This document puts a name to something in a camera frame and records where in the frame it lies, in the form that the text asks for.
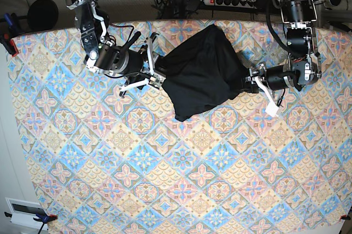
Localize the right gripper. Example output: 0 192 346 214
121 31 147 76

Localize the blue orange clamp lower left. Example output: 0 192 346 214
4 212 58 224

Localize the white power strip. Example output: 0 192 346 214
203 0 255 8

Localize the black t-shirt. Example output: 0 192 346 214
156 25 259 122

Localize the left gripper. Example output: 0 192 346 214
265 66 296 91

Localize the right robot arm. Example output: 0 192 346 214
66 0 155 79

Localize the blue orange clamp upper left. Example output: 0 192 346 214
1 13 19 57

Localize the white floor vent box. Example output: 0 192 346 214
5 197 45 230

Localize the blue orange clamp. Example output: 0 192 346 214
1 13 19 57
4 212 58 224

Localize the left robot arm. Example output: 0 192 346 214
263 0 322 91

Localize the orange clamp lower right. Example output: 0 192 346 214
340 215 351 221

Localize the patterned tablecloth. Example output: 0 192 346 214
6 29 351 233

